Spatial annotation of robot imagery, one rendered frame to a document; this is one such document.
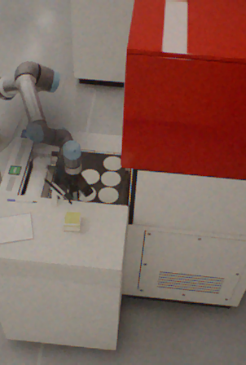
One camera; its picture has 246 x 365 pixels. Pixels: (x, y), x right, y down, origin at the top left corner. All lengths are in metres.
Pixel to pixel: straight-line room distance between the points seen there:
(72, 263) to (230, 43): 1.08
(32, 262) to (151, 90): 0.89
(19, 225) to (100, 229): 0.36
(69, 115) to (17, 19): 1.59
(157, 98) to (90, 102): 2.51
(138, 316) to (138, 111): 1.56
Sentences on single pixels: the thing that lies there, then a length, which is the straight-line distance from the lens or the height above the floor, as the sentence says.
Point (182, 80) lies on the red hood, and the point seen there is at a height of 1.71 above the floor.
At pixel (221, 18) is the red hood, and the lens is 1.87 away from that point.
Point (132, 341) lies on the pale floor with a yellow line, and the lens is 2.96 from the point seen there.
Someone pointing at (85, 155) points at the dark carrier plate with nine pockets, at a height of 0.90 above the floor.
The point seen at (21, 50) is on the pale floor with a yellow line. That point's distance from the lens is 4.91.
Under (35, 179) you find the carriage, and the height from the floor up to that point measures 0.88.
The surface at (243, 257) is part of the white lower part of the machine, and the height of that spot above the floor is 0.63.
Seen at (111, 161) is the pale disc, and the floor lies 0.90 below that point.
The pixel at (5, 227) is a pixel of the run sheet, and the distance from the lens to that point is 2.21.
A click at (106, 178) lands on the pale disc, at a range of 2.44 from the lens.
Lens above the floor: 2.75
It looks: 50 degrees down
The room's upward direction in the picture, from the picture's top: 3 degrees clockwise
